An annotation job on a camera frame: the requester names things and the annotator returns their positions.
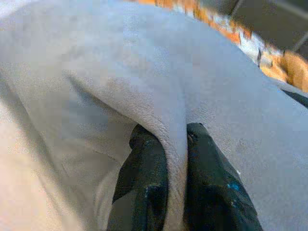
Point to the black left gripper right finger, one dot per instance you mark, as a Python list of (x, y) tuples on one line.
[(211, 192)]

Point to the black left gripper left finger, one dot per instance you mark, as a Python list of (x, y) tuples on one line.
[(142, 187)]

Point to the grey plush pillow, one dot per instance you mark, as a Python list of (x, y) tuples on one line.
[(149, 72)]

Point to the yellow cartoon print blanket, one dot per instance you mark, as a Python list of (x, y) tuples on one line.
[(288, 65)]

